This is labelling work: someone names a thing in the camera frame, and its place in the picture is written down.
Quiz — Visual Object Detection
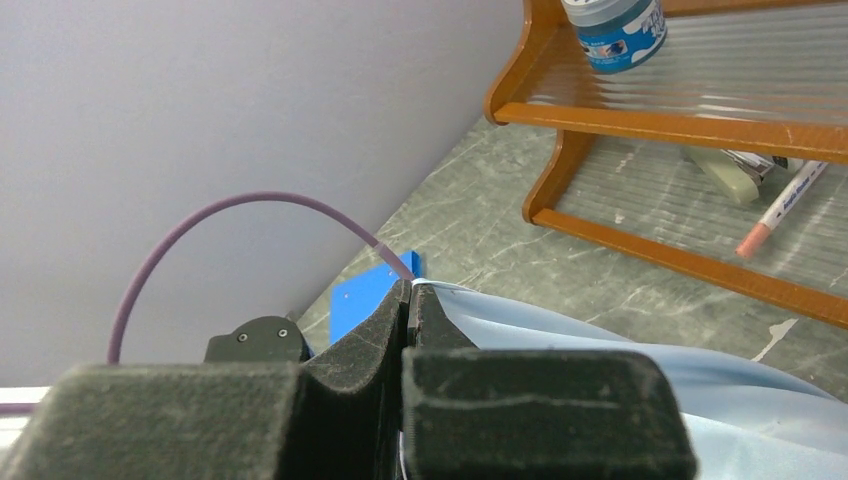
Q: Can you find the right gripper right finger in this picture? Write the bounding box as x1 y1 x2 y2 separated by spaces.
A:
401 285 697 479

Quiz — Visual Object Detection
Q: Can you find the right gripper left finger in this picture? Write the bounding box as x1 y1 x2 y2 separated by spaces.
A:
1 281 412 479

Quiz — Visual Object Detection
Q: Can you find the light blue pillowcase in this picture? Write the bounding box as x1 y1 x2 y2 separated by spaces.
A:
397 279 848 480

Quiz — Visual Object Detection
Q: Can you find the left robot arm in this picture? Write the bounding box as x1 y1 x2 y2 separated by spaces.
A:
204 316 313 363

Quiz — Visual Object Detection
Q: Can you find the blue flat board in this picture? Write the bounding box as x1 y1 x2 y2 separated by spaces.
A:
328 263 401 345

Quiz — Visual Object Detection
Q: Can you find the small stapler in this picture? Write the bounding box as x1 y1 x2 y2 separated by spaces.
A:
681 145 805 205

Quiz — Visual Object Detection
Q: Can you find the wooden shelf rack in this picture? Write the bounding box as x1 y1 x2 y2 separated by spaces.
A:
484 1 847 327

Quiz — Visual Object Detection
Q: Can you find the white pen with red tip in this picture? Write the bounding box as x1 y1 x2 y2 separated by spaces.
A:
735 161 829 259

